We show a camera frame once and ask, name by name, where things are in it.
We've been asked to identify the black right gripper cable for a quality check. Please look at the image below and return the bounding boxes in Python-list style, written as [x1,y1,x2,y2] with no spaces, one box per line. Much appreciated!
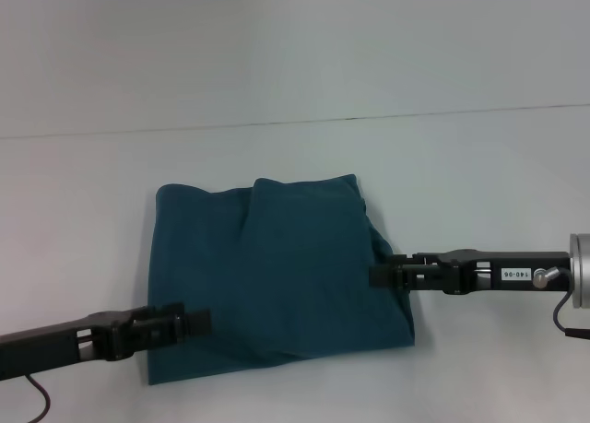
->
[551,289,590,340]

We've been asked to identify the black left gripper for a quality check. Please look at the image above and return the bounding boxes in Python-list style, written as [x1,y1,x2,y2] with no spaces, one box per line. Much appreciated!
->
[0,302,214,382]

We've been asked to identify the teal FREE print t-shirt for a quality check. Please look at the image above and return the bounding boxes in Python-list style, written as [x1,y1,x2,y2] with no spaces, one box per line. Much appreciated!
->
[146,173,417,387]

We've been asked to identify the purple left gripper cable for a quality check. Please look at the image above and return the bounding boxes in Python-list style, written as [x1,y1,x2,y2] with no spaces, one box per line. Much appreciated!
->
[24,373,53,423]

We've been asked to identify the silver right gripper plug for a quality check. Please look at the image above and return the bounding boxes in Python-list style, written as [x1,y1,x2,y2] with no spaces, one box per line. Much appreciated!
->
[531,265,560,290]

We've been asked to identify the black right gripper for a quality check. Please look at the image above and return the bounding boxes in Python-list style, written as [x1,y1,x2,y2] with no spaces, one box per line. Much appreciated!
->
[368,249,573,299]

